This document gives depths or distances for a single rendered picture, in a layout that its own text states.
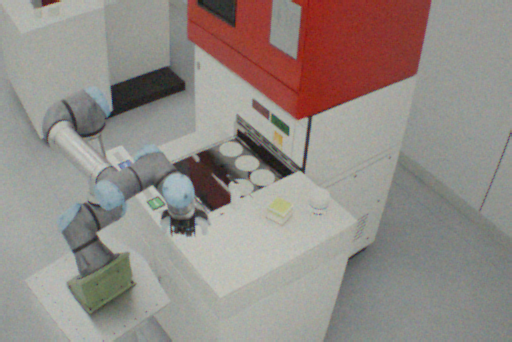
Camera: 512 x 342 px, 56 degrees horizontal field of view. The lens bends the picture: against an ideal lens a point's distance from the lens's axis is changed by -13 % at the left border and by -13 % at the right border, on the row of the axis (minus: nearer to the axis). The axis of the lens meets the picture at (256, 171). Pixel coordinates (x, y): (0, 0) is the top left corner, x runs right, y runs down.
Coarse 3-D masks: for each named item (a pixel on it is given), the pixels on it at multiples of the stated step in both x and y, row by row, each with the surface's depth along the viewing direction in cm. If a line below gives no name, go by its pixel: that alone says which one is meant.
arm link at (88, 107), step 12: (72, 96) 156; (84, 96) 157; (96, 96) 158; (72, 108) 153; (84, 108) 155; (96, 108) 158; (108, 108) 162; (72, 120) 153; (84, 120) 156; (96, 120) 160; (84, 132) 160; (96, 132) 162; (96, 144) 166; (96, 204) 179; (108, 216) 183; (120, 216) 188
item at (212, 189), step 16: (240, 144) 243; (192, 160) 233; (208, 160) 234; (224, 160) 234; (192, 176) 225; (208, 176) 226; (224, 176) 226; (240, 176) 227; (208, 192) 219; (224, 192) 219
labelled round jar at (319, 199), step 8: (312, 192) 198; (320, 192) 198; (328, 192) 198; (312, 200) 197; (320, 200) 195; (328, 200) 197; (312, 208) 199; (320, 208) 198; (312, 216) 201; (320, 216) 200
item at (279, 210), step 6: (276, 198) 199; (282, 198) 199; (270, 204) 196; (276, 204) 196; (282, 204) 196; (288, 204) 197; (270, 210) 195; (276, 210) 194; (282, 210) 194; (288, 210) 195; (270, 216) 197; (276, 216) 195; (282, 216) 193; (288, 216) 198; (276, 222) 197; (282, 222) 195
